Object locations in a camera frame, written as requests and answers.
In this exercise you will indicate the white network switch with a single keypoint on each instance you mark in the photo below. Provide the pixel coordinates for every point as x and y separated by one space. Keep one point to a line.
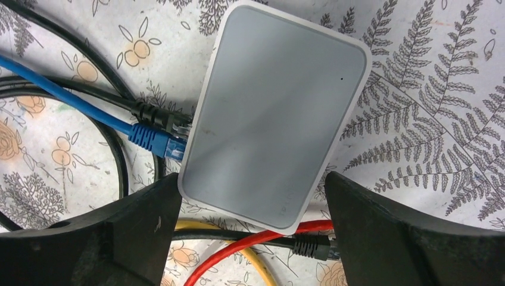
274 101

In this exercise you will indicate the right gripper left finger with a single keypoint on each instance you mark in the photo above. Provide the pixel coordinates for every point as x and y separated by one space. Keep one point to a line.
125 242

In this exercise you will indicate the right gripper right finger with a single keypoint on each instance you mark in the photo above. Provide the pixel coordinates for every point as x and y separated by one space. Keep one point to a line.
383 242

